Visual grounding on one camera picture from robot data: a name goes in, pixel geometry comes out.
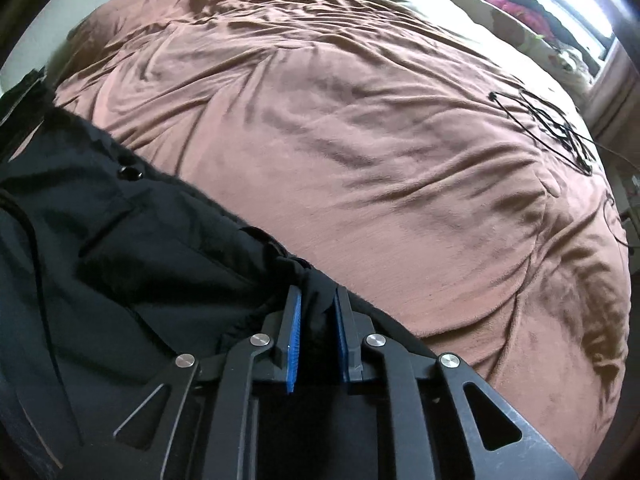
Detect pinkish brown curtain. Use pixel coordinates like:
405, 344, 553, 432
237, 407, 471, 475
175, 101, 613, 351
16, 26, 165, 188
585, 45, 636, 131

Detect tangled black cables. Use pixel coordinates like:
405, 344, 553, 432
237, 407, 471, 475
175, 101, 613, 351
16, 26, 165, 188
487, 89, 598, 177

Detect black framed window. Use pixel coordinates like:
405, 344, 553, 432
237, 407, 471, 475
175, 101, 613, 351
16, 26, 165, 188
540, 0, 621, 61

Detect dark grey clothes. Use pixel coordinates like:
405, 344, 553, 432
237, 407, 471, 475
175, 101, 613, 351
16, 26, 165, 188
475, 0, 601, 71

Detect brown blanket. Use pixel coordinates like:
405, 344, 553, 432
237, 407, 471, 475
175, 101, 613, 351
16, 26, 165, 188
10, 0, 632, 461

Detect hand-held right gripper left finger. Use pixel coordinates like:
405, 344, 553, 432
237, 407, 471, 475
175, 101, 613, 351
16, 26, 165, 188
60, 285, 305, 480

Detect pink plush toy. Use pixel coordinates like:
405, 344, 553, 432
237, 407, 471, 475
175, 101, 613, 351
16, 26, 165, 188
487, 0, 548, 33

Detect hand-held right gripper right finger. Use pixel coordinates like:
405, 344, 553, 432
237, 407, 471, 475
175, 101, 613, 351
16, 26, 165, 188
334, 285, 581, 480

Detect black pants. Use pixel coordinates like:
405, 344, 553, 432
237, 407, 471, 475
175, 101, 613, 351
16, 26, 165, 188
0, 105, 441, 480

